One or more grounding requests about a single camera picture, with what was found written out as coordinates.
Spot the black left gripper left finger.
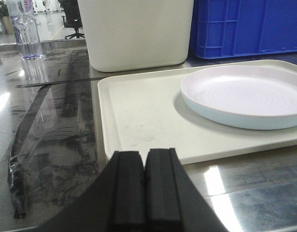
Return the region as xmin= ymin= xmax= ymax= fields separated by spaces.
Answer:
xmin=36 ymin=151 xmax=145 ymax=232

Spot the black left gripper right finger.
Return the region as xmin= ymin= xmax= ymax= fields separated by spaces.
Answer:
xmin=145 ymin=148 xmax=227 ymax=232

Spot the light blue plate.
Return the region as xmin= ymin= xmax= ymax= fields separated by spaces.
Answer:
xmin=181 ymin=93 xmax=297 ymax=130

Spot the pink plate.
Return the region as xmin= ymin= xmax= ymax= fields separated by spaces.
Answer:
xmin=180 ymin=65 xmax=297 ymax=118

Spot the beige serving tray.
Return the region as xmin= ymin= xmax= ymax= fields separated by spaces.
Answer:
xmin=93 ymin=67 xmax=297 ymax=164

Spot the cream plastic basket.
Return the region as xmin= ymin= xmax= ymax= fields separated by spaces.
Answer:
xmin=78 ymin=0 xmax=194 ymax=72

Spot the large blue crate bottom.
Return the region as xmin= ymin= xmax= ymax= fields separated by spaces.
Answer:
xmin=189 ymin=0 xmax=297 ymax=59

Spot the black office chair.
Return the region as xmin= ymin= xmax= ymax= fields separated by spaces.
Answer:
xmin=58 ymin=0 xmax=85 ymax=39

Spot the clear water bottle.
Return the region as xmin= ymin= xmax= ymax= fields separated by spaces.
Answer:
xmin=6 ymin=0 xmax=43 ymax=59

